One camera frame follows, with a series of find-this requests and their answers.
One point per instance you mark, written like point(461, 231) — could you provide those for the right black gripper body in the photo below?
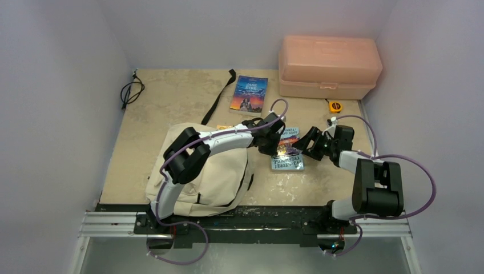
point(317, 142)

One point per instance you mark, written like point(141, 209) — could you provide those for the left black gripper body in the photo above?
point(269, 148)

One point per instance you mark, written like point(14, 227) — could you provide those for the blue Treehouse paperback book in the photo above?
point(288, 158)

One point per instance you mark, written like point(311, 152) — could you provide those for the Jane Eyre paperback book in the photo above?
point(249, 94)

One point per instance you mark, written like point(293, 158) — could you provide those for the beige canvas backpack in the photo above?
point(218, 188)

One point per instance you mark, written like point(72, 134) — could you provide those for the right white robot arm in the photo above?
point(377, 187)

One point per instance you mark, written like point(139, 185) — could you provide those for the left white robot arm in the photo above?
point(187, 155)

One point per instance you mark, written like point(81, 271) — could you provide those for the yellow tape measure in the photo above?
point(335, 107)

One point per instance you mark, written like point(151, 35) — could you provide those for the orange banana picture card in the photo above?
point(221, 127)

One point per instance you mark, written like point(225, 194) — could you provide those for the pink plastic storage box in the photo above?
point(328, 67)

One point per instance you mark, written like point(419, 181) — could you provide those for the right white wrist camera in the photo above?
point(332, 123)

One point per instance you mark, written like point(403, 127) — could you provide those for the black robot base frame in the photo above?
point(246, 224)

